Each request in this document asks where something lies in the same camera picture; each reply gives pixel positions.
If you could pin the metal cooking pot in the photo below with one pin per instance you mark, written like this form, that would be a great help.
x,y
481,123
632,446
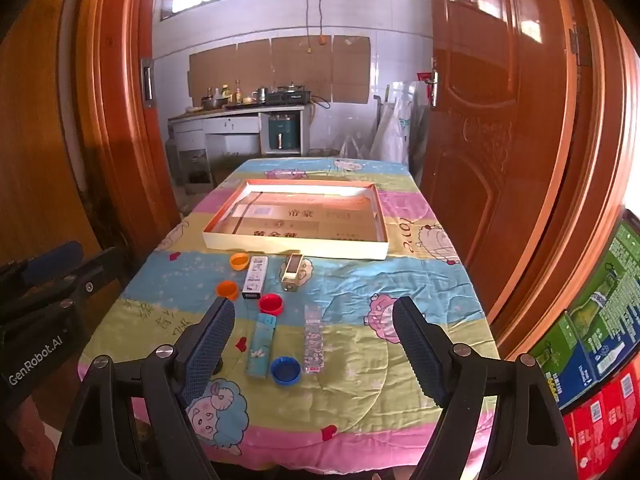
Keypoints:
x,y
214,103

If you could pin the grey kitchen counter cabinet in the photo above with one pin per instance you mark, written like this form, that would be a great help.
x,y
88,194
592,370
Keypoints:
x,y
230,125

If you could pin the red bottle cap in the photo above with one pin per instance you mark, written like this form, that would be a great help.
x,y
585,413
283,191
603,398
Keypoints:
x,y
271,304

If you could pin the black gas stove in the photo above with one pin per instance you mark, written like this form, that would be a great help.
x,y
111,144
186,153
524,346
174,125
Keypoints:
x,y
287,95

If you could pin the teal floral box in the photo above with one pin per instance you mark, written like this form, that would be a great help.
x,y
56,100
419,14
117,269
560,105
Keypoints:
x,y
261,345

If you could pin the yellow-orange bottle cap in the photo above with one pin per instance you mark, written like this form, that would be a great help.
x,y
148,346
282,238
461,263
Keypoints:
x,y
239,261

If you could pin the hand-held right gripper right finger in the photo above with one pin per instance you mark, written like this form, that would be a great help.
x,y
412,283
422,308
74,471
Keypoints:
x,y
417,350

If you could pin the green and blue printed carton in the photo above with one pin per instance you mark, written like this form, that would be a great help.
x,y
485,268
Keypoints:
x,y
610,310

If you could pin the teal air fryer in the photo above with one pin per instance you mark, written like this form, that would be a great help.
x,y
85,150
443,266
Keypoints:
x,y
284,132

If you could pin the clear patterned plastic box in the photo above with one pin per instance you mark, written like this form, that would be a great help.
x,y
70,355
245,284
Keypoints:
x,y
314,340

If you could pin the blue bottle cap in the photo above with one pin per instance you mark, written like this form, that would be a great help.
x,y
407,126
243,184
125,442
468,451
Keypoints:
x,y
285,371

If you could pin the brown sauce bottle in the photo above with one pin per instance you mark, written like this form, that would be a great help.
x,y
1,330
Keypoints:
x,y
239,92

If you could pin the deep orange bottle cap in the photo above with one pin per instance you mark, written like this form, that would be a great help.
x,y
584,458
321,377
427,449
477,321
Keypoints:
x,y
227,290

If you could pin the cartoon sheep printed blanket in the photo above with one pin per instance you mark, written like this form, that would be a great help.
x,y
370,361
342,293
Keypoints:
x,y
350,285

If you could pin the clear plastic bag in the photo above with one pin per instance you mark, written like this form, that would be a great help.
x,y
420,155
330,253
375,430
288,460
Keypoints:
x,y
355,147

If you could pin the yellow-capped bottle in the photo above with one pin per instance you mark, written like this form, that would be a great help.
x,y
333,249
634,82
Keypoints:
x,y
226,93

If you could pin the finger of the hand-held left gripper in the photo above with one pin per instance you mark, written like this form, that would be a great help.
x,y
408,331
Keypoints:
x,y
90,275
50,260

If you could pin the shallow cardboard tray box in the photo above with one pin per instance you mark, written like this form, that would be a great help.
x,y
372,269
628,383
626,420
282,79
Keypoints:
x,y
300,249

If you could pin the red printed carton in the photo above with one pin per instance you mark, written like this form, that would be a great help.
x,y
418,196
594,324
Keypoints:
x,y
605,425

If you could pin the gold metallic box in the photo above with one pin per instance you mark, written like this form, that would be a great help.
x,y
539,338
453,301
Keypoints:
x,y
291,272

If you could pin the metal door strike plate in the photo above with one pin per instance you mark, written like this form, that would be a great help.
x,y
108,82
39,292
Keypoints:
x,y
148,82

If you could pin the carved wooden door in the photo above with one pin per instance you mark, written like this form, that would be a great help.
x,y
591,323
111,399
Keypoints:
x,y
475,160

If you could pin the white woven sack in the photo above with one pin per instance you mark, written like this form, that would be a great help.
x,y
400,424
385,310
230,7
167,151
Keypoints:
x,y
395,130

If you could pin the wooden door frame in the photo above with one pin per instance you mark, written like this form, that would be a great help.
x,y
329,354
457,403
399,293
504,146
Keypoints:
x,y
120,135

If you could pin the cardboard sheet on wall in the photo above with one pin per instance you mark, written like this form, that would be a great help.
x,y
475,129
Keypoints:
x,y
300,65

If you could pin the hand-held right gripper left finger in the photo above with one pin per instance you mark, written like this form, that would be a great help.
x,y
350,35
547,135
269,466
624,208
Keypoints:
x,y
210,350

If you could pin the white cartoon cat box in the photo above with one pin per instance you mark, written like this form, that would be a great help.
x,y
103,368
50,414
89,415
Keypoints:
x,y
255,277

